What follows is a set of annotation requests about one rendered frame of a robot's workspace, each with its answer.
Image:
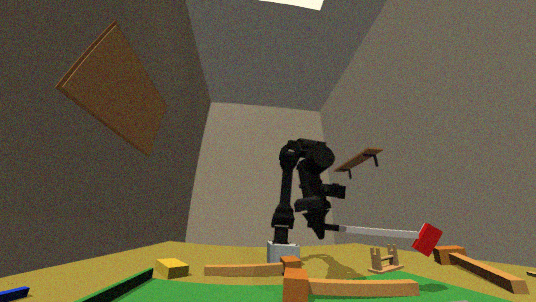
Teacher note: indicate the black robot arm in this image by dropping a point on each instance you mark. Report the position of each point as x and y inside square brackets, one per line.
[318, 157]

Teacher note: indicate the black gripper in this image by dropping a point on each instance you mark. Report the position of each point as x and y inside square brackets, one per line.
[313, 204]

